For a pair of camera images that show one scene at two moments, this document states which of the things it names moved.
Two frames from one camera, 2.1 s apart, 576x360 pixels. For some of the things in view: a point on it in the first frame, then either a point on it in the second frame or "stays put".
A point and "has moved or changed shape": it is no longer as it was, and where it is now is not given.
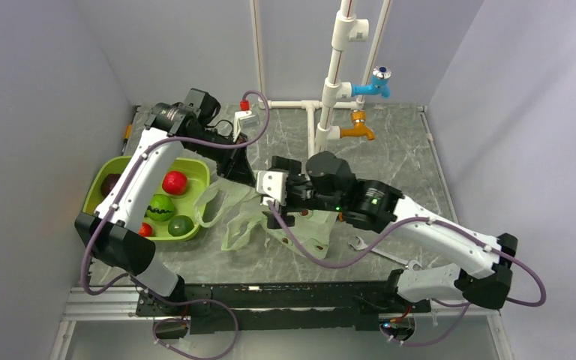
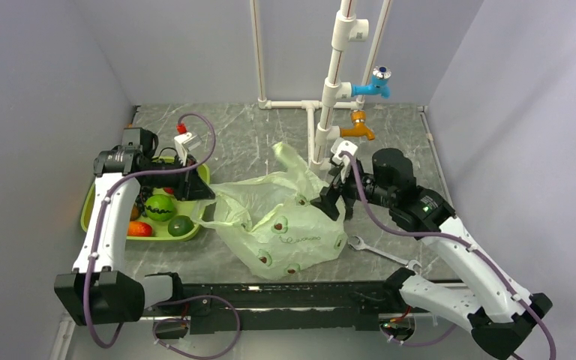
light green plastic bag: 312,229 has moved or changed shape
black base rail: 289,306 stays put
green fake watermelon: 160,208 stays put
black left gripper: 234,166 -> 191,187
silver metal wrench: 409,263 stays put
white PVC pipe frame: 336,94 stays put
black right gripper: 295,166 -> 328,197
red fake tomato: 145,230 stays put
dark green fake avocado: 179,225 stays put
